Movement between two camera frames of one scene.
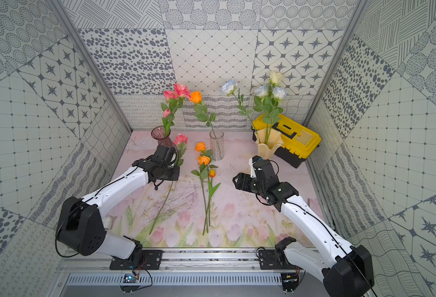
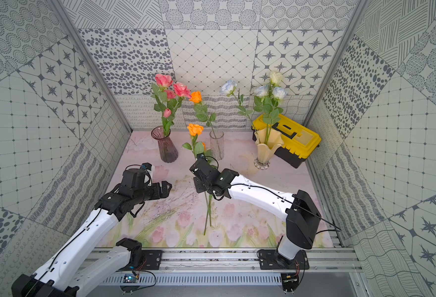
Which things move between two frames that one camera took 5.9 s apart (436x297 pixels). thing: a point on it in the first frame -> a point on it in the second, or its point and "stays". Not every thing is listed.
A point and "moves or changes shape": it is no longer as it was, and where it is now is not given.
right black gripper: [243, 179] -> [199, 185]
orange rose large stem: [200, 109] stays
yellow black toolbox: [298, 142] stays
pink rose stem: [182, 91] stays
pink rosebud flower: [180, 142] -> [163, 81]
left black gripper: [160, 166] -> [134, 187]
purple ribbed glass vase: [158, 133] stays
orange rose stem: [204, 161] moves or changes shape
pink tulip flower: [166, 122] stays
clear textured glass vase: [217, 145] stays
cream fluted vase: [266, 150] stays
